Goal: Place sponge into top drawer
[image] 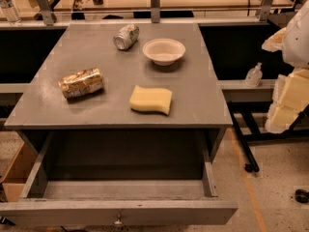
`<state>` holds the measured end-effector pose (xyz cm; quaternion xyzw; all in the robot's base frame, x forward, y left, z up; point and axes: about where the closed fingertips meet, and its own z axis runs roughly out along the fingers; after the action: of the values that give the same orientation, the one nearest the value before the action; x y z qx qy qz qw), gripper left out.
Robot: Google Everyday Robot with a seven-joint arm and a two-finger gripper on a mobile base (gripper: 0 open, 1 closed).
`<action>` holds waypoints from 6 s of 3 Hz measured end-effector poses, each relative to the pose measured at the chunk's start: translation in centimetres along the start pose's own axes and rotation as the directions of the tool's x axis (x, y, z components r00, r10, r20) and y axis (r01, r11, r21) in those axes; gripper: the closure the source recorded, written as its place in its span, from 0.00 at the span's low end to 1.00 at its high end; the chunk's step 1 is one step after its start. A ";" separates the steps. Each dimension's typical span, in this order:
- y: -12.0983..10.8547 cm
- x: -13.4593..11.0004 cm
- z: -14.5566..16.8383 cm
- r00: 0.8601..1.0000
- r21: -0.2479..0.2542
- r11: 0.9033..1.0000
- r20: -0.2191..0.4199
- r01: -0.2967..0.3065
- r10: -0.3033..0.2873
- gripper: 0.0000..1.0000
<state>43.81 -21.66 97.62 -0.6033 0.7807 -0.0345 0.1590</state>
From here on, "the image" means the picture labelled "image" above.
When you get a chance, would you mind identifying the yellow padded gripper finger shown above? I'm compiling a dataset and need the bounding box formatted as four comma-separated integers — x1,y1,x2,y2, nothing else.
265,69,309,133

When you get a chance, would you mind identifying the yellow sponge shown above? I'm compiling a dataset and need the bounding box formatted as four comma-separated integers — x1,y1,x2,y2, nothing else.
129,85,172,115

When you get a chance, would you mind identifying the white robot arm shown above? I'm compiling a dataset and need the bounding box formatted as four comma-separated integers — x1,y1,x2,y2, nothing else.
262,1,309,133

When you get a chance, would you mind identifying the grey cabinet with drawer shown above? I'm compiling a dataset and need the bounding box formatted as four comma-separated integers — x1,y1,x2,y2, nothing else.
4,22,234,182

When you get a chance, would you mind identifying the drawer knob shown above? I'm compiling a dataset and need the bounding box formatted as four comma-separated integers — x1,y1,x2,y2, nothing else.
113,214,124,226

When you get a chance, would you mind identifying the open grey top drawer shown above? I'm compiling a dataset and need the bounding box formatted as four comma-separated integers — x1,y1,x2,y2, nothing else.
1,130,238,226

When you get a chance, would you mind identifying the hand sanitizer bottle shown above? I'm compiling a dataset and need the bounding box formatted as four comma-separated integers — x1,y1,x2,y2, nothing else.
244,62,263,87

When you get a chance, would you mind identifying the black metal stand leg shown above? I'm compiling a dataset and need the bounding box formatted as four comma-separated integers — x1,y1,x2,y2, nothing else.
228,102,260,172

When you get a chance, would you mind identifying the black caster wheel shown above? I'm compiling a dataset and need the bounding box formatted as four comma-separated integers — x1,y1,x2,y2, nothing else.
295,189,309,203

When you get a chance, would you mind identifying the white bowl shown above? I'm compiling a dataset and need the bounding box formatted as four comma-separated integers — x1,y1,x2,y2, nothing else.
143,39,185,66

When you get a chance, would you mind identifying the silver green soda can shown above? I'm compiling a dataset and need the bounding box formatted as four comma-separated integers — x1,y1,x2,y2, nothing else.
113,24,140,50

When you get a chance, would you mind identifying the crushed gold soda can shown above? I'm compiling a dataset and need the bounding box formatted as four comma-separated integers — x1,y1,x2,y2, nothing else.
58,68,104,99

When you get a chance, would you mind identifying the cardboard box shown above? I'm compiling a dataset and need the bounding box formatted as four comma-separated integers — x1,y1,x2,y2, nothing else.
0,143,37,202

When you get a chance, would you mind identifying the plastic water bottle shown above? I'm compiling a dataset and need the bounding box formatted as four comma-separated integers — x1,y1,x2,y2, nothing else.
0,0,21,24

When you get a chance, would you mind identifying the metal railing frame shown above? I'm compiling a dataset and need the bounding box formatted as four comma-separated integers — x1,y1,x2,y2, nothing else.
31,0,281,27

